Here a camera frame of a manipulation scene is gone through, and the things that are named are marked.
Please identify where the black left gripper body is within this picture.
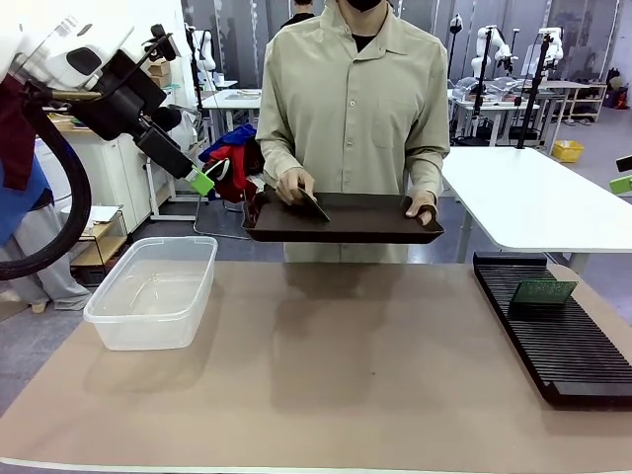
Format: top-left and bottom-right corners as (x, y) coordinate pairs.
(68, 47), (168, 142)

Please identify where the green PCB board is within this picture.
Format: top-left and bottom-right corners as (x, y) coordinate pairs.
(509, 279), (580, 307)
(295, 186), (332, 223)

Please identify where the dark brown serving tray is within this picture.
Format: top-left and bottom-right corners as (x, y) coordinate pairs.
(240, 185), (445, 246)

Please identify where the person's left forearm beige sleeve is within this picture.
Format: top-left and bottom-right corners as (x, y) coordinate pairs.
(404, 147), (450, 198)

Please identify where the person's right forearm beige sleeve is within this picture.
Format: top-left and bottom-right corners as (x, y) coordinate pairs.
(259, 142), (310, 184)

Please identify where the person's right hand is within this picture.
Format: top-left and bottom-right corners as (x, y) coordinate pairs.
(274, 167), (317, 206)

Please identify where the person's left hand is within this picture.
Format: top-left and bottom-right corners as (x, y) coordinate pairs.
(405, 192), (438, 227)

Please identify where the brown cardboard box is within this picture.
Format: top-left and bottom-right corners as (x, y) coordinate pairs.
(146, 57), (172, 90)

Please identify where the white cabinet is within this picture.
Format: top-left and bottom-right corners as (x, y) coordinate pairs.
(46, 127), (154, 236)

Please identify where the yellow plastic crate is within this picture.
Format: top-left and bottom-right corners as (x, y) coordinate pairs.
(551, 139), (586, 164)

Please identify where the red and blue clothes pile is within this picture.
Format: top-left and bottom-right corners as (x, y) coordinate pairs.
(198, 122), (266, 203)

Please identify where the white background desk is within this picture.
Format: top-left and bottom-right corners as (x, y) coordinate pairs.
(201, 87), (263, 134)

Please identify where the large white table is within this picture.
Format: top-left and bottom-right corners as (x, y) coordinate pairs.
(438, 146), (632, 254)

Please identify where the wooden background shelf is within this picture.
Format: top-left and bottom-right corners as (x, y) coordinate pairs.
(537, 81), (608, 124)

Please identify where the small wooden metal shelf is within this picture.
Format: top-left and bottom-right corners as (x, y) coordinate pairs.
(68, 204), (130, 285)

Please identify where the bystander in red and blue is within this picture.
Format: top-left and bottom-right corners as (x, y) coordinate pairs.
(0, 78), (93, 312)

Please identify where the black tripod stand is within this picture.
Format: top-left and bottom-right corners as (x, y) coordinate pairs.
(515, 29), (557, 149)

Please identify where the white background work table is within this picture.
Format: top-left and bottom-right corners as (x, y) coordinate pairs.
(446, 88), (539, 147)

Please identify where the black slotted PCB rack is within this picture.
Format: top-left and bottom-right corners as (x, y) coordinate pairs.
(472, 250), (632, 410)

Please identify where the background person in black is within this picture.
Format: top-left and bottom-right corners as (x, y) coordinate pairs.
(280, 0), (317, 29)

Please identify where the clear plastic storage box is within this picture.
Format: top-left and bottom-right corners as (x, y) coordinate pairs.
(82, 235), (219, 352)

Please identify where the person torso in beige shirt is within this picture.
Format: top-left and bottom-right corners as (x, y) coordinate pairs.
(256, 0), (453, 266)

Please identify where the studio light on stand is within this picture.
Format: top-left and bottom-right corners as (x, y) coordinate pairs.
(446, 12), (465, 88)

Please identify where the black camera on stand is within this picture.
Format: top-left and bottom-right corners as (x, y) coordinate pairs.
(142, 23), (178, 63)

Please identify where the black corrugated cable hose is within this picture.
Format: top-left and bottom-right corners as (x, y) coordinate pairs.
(0, 81), (93, 281)

